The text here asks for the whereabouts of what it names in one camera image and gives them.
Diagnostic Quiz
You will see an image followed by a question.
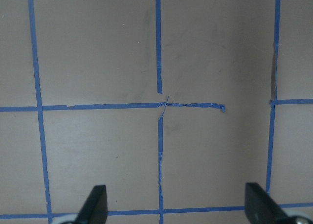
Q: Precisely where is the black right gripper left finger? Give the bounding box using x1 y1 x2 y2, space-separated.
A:
75 185 108 224

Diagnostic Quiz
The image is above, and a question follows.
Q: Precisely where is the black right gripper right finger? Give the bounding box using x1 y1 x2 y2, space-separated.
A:
245 182 287 224

